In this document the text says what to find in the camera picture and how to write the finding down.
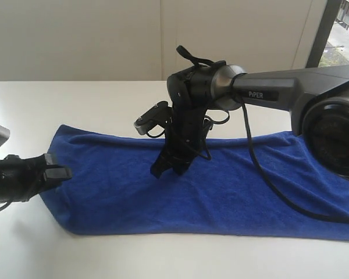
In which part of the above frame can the dark window frame post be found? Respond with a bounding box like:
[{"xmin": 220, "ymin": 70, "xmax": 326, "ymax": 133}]
[{"xmin": 305, "ymin": 0, "xmax": 341, "ymax": 68}]

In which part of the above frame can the blue towel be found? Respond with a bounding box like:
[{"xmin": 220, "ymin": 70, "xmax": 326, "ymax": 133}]
[{"xmin": 41, "ymin": 125, "xmax": 349, "ymax": 241}]

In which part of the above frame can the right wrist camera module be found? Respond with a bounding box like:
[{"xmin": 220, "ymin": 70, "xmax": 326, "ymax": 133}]
[{"xmin": 134, "ymin": 101, "xmax": 172, "ymax": 135}]

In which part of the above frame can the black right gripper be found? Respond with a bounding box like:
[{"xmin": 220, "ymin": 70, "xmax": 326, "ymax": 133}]
[{"xmin": 150, "ymin": 105, "xmax": 211, "ymax": 179}]

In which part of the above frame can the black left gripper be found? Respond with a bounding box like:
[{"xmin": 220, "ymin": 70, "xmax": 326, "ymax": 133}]
[{"xmin": 0, "ymin": 153, "xmax": 72, "ymax": 203}]

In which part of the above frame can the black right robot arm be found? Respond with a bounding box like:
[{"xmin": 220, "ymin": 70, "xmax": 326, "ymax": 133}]
[{"xmin": 150, "ymin": 64, "xmax": 349, "ymax": 180}]

